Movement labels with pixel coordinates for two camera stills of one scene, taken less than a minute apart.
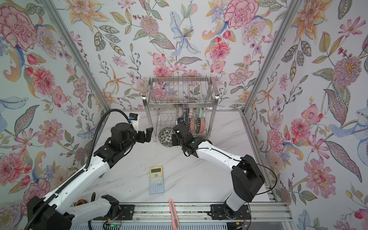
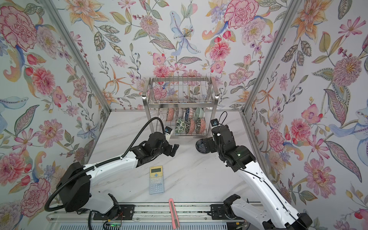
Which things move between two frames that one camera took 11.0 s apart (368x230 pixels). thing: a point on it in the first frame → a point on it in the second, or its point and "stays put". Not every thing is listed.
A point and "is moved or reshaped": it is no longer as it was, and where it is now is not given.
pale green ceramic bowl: (199, 113) stays put
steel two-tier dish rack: (193, 100) stays put
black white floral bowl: (165, 136) is moved or reshaped
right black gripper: (174, 140) → (210, 144)
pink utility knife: (174, 219) stays put
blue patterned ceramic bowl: (187, 114) stays put
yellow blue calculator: (156, 179) stays put
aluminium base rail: (252, 212) stays put
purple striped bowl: (179, 112) stays put
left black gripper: (143, 139) → (173, 153)
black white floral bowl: (197, 123) → (187, 125)
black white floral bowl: (198, 125) stays put
